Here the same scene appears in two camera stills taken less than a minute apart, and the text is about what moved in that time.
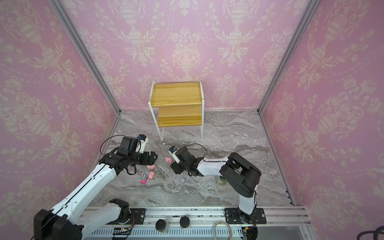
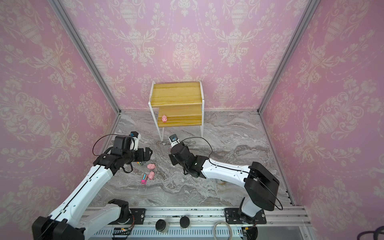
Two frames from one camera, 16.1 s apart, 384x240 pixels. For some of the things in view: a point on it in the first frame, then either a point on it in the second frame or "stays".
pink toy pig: x=168 y=159 → x=164 y=118
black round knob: x=160 y=225 stays
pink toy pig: x=151 y=175 stays
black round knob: x=184 y=221 stays
